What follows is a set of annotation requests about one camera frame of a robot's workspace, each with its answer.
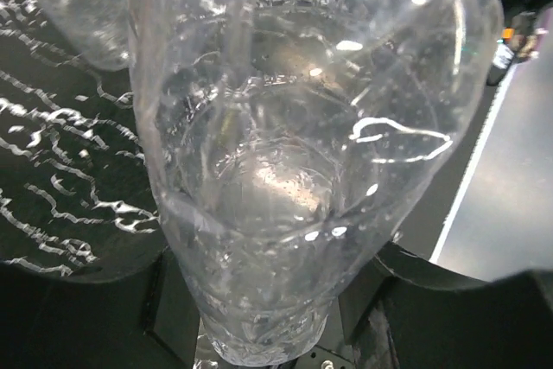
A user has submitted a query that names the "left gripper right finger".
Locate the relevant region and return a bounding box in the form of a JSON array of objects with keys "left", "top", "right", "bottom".
[{"left": 339, "top": 243, "right": 552, "bottom": 368}]

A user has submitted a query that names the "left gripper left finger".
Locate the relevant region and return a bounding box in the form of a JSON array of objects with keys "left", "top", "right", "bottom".
[{"left": 1, "top": 251, "right": 199, "bottom": 368}]

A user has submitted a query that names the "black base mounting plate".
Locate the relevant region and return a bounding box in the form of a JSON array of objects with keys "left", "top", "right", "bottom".
[{"left": 392, "top": 64, "right": 518, "bottom": 262}]

